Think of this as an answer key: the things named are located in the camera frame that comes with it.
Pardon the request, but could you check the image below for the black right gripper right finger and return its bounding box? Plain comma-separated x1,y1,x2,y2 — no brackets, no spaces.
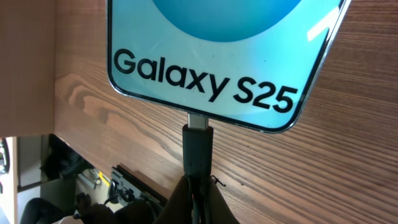
205,177,239,224

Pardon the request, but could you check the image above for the blue Galaxy smartphone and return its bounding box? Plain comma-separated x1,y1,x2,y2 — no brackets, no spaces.
106,0,350,133

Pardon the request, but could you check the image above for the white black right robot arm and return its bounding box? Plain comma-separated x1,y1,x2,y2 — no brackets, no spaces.
21,177,192,224

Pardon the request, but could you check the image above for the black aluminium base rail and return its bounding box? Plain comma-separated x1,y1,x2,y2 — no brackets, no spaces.
105,165,167,218

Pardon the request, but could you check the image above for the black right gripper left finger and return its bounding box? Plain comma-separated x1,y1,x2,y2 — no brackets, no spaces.
154,176,192,224

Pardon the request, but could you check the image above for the black USB charger cable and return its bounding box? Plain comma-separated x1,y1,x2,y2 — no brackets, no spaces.
182,112,215,224

